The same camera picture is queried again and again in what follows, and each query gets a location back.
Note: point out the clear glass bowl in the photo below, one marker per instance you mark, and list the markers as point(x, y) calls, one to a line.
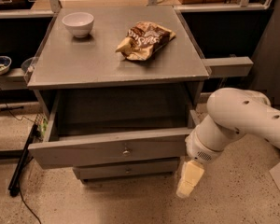
point(28, 66)

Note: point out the white ceramic bowl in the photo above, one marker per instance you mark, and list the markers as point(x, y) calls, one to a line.
point(78, 24)

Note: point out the grey top drawer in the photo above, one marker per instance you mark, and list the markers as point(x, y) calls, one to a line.
point(93, 127)

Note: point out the grey drawer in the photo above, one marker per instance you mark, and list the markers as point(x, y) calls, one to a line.
point(130, 168)
point(93, 127)

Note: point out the black bar on floor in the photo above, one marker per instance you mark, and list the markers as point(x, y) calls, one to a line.
point(14, 187)

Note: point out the grey side shelf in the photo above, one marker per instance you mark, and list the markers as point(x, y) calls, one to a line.
point(228, 67)

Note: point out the blue patterned bowl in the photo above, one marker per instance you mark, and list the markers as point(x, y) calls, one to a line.
point(5, 63)

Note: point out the grey bottom drawer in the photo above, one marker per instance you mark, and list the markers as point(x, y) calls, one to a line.
point(130, 168)

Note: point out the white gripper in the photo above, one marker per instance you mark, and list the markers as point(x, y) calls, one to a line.
point(198, 149)

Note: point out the grey drawer cabinet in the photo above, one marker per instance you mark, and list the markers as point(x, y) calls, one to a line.
point(92, 63)

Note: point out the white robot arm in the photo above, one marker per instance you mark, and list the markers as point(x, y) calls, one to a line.
point(231, 114)

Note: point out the brown chip bag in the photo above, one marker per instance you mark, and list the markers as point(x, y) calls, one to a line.
point(144, 39)

